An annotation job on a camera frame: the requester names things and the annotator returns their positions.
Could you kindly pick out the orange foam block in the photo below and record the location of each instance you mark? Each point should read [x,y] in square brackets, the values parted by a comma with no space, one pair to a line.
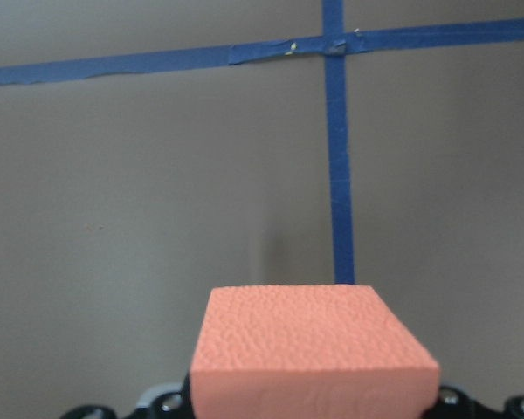
[308,351]

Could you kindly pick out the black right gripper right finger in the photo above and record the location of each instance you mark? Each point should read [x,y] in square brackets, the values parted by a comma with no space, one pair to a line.
[453,403]

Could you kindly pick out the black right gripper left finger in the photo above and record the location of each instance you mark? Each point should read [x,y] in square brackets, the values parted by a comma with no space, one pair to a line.
[167,400]

